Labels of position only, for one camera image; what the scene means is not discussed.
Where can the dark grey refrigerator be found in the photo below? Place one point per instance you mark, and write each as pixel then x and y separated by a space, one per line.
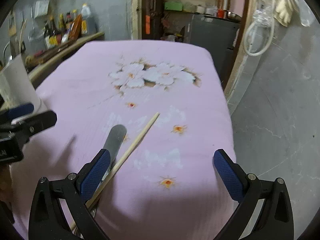
pixel 217 36

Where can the clear hanging plastic bag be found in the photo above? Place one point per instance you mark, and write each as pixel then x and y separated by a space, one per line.
pixel 306 15

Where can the beige rubber gloves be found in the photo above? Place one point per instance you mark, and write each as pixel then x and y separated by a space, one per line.
pixel 284 10

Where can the pink floral table cloth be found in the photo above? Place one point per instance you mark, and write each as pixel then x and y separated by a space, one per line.
pixel 167 188

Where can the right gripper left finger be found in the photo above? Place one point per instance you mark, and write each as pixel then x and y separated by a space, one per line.
pixel 89 177

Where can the person's left hand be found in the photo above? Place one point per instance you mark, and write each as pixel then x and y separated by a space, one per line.
pixel 6 184

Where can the wooden chopstick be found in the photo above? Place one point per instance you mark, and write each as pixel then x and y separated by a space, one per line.
pixel 24 22
pixel 96 196

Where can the red cup on fridge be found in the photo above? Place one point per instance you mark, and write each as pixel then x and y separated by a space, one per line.
pixel 221 13

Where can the dark soy sauce bottle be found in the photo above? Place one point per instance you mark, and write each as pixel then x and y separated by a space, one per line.
pixel 46 35

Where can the wooden cutting board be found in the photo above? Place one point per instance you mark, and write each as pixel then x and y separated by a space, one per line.
pixel 33 61

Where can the large cooking oil jug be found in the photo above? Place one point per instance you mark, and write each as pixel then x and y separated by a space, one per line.
pixel 88 24

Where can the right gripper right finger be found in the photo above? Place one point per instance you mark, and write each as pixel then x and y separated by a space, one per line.
pixel 236 181

